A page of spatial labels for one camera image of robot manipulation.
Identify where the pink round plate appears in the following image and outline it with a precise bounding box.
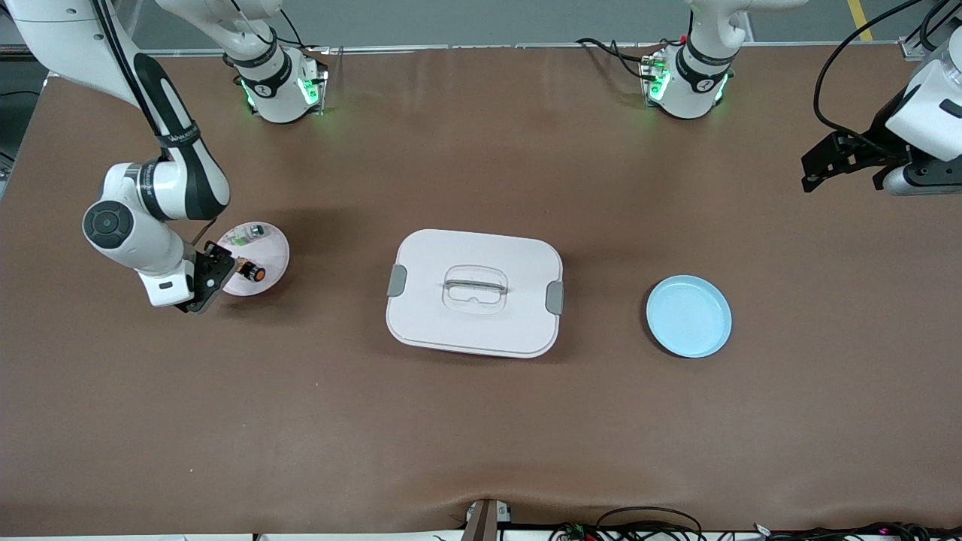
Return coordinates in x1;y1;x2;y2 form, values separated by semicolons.
216;222;291;297

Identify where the light blue round plate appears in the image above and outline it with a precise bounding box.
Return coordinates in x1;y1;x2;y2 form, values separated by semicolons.
646;275;733;358

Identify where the white lidded storage box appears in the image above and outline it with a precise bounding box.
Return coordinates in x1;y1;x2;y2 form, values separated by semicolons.
386;228;564;359

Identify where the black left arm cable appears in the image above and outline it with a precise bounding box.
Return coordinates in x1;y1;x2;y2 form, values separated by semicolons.
814;0;962;144

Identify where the clear box lid handle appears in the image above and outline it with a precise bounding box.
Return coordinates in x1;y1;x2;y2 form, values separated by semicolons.
440;264;510;310

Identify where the black base cable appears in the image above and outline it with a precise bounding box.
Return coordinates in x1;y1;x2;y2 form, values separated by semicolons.
577;38;662;80

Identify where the brown camera mount bracket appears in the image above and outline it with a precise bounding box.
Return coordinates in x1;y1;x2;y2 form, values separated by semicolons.
460;498;513;541

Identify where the black cable bundle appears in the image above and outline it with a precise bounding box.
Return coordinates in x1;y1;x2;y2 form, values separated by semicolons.
549;506;962;541

